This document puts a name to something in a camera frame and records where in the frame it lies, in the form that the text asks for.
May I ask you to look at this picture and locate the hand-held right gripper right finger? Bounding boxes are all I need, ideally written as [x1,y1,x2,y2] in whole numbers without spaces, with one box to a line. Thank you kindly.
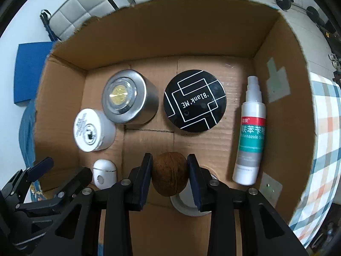
[188,155,309,256]

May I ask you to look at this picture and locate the silver round tin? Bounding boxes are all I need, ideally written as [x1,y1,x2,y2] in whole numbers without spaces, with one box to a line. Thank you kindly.
[101,69,159,124]

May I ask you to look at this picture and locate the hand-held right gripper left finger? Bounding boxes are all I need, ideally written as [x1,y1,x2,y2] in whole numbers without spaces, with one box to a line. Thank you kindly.
[35,153,153,256]

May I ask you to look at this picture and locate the white earbud case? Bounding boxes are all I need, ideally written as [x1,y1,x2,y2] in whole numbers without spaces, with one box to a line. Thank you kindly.
[92,159,118,189]

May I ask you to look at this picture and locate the brown walnut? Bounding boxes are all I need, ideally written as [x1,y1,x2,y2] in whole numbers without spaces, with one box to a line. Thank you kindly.
[152,151,188,196]

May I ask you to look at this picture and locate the white shoes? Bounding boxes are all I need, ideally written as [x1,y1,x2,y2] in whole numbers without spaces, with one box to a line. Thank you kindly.
[329,53,341,71]

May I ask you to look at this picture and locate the white round jar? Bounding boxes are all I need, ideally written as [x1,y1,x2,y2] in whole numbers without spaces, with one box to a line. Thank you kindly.
[73,108,117,153]

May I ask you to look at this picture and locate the blue foam cushion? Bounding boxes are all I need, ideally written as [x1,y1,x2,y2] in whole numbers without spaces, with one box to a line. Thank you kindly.
[17,41,58,107]

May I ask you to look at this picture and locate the plaid blanket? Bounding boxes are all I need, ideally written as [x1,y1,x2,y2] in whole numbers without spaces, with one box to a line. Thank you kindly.
[289,72,341,248]

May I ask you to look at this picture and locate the white spray bottle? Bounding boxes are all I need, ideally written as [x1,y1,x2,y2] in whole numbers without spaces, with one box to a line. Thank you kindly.
[232,76,267,186]

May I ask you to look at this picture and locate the cardboard box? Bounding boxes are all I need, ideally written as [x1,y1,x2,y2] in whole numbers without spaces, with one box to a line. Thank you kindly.
[33,0,319,246]

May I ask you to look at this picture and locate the black round compact case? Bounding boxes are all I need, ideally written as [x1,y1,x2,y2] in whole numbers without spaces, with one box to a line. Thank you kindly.
[163,69,228,133]

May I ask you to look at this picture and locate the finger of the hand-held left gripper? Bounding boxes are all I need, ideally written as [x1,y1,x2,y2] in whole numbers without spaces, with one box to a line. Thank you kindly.
[16,167,94,211]
[25,157,54,183]

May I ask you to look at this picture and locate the roll of clear tape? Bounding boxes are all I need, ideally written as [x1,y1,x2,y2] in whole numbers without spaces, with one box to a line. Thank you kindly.
[170,168,221,216]

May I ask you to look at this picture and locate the dark strap bag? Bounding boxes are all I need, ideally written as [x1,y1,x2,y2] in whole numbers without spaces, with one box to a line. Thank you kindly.
[39,9,58,42]

